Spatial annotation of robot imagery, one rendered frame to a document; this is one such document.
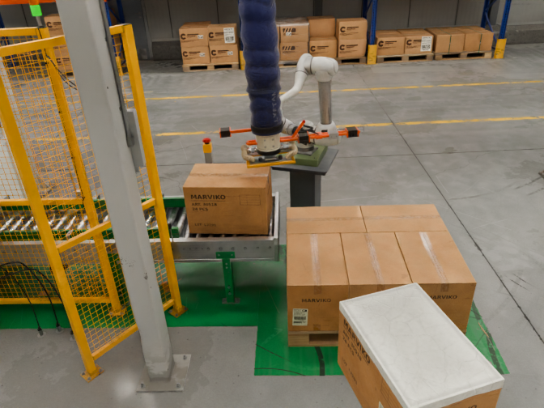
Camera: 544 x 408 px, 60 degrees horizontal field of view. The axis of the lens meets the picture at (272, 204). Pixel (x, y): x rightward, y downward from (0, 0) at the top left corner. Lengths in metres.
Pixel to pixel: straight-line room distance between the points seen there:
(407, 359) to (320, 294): 1.20
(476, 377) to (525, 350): 1.72
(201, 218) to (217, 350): 0.95
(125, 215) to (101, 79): 0.70
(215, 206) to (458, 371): 2.08
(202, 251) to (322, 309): 0.97
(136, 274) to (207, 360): 0.95
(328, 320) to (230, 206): 1.06
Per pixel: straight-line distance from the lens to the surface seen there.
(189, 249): 3.52
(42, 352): 3.86
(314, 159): 4.07
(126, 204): 2.51
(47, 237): 2.87
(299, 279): 3.11
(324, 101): 3.92
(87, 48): 2.27
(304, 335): 3.36
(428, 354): 2.07
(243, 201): 3.41
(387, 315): 2.20
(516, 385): 3.49
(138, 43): 12.08
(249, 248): 3.45
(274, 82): 3.15
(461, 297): 3.32
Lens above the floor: 2.50
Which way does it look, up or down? 30 degrees down
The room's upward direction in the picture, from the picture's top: 3 degrees counter-clockwise
